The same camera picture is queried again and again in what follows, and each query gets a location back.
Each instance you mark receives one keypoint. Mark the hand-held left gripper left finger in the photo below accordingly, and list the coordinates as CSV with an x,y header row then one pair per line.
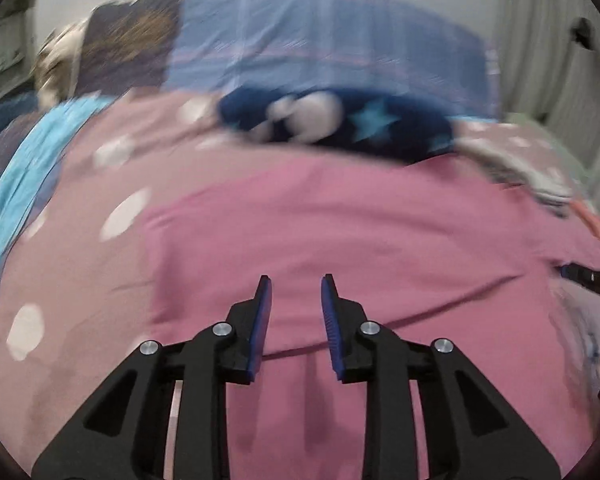
x,y
263,310

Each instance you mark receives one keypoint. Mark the dark printed bedspread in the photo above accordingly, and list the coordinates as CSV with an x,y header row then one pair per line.
x,y
0,160

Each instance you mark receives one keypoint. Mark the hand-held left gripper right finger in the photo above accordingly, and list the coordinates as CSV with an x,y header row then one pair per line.
x,y
329,315

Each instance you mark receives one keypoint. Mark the light blue blanket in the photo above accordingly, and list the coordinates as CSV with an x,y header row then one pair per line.
x,y
25,160

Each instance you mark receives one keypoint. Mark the black wall hook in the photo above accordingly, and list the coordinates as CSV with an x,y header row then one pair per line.
x,y
582,32

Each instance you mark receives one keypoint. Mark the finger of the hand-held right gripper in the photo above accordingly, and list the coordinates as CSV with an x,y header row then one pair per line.
x,y
592,279

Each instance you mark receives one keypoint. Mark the dark patterned pillow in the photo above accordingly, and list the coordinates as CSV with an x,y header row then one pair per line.
x,y
125,50

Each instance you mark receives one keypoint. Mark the navy star print cloth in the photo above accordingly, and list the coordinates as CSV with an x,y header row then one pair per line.
x,y
395,125

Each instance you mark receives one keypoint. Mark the pink garment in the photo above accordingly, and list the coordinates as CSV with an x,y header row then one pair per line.
x,y
355,220

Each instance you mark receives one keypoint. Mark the cluttered shelf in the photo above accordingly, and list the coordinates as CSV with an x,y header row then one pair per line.
x,y
5,55

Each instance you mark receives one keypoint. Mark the printed white cloth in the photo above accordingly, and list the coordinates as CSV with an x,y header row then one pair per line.
x,y
525,170

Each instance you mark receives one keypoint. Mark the blue plaid pillow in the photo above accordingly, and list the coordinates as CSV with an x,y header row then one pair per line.
x,y
320,45

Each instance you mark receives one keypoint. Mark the pink polka dot blanket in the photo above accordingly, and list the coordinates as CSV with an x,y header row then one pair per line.
x,y
85,260

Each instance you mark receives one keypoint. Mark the beige plush toy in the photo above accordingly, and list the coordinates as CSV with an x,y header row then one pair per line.
x,y
55,67

